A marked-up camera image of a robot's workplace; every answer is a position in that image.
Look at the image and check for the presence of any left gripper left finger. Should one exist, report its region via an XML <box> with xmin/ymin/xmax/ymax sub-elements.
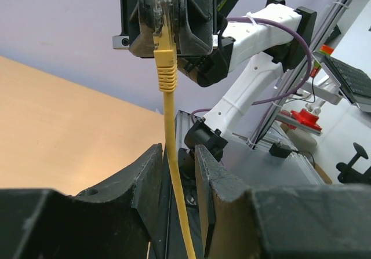
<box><xmin>1</xmin><ymin>144</ymin><xmax>162</xmax><ymax>258</ymax></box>

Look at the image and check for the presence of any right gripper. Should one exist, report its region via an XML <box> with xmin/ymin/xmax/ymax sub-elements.
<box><xmin>112</xmin><ymin>0</ymin><xmax>239</xmax><ymax>87</ymax></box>

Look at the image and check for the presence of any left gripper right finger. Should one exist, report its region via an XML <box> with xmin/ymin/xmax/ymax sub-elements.
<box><xmin>195</xmin><ymin>145</ymin><xmax>370</xmax><ymax>258</ymax></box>

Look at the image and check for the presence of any yellow ethernet cable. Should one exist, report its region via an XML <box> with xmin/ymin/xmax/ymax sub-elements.
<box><xmin>146</xmin><ymin>0</ymin><xmax>198</xmax><ymax>259</ymax></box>

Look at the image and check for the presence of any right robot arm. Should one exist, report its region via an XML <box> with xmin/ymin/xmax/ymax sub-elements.
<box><xmin>112</xmin><ymin>0</ymin><xmax>317</xmax><ymax>161</ymax></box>

